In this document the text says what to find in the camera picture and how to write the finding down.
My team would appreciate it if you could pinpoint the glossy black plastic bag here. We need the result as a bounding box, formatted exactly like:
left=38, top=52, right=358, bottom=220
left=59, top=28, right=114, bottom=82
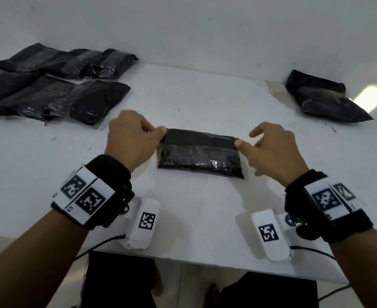
left=0, top=75, right=77, bottom=121

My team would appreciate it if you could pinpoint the row of black plastic packets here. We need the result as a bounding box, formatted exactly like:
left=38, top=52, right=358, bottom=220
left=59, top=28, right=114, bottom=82
left=285, top=69, right=374, bottom=123

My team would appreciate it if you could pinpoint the crinkled black plastic bag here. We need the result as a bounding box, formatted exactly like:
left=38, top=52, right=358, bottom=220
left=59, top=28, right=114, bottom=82
left=39, top=48, right=104, bottom=80

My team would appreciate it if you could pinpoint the black right wristband with markers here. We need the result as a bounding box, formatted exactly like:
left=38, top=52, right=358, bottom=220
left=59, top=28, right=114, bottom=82
left=284, top=169, right=374, bottom=244

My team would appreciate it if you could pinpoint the clear tape strip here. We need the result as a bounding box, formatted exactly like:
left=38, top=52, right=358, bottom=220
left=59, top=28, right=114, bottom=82
left=156, top=126, right=244, bottom=172

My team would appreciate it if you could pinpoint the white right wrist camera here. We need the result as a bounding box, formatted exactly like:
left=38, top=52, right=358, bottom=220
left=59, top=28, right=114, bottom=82
left=251, top=209, right=295, bottom=263

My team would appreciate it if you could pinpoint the person's left hand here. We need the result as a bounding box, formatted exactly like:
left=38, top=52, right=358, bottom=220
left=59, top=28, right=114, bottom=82
left=104, top=110, right=167, bottom=173

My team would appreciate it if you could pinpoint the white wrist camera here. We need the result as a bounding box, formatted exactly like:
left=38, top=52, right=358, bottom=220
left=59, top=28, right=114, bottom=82
left=121, top=197, right=162, bottom=251
left=251, top=209, right=295, bottom=263

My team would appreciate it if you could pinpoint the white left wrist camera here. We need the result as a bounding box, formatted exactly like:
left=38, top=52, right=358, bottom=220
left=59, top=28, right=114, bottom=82
left=121, top=197, right=162, bottom=251

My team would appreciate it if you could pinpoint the black left camera cable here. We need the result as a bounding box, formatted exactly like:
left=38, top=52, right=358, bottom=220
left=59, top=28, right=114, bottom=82
left=74, top=234, right=126, bottom=261

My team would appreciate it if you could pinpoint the black left wristband with markers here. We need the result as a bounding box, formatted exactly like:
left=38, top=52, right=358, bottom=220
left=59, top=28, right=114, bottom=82
left=50, top=154, right=135, bottom=231

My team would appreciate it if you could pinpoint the black packet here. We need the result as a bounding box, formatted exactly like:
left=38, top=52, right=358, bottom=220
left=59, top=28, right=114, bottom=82
left=42, top=80, right=131, bottom=126
left=85, top=48, right=139, bottom=79
left=157, top=128, right=244, bottom=179

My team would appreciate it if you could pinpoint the black wristband with markers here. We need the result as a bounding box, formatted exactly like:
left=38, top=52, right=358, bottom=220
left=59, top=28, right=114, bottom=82
left=50, top=154, right=135, bottom=231
left=284, top=169, right=374, bottom=244

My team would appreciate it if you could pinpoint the person's right hand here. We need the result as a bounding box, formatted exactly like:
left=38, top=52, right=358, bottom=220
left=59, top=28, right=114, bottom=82
left=234, top=121, right=310, bottom=188

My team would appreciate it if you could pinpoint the black camera cable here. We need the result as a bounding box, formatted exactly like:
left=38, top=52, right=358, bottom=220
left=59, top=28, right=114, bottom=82
left=74, top=234, right=126, bottom=261
left=289, top=245, right=351, bottom=302

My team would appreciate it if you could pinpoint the black right camera cable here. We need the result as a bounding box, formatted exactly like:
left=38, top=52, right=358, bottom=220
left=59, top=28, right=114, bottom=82
left=289, top=245, right=351, bottom=302

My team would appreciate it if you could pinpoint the person's left forearm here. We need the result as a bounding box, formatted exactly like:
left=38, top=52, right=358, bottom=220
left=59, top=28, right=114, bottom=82
left=0, top=210, right=90, bottom=308

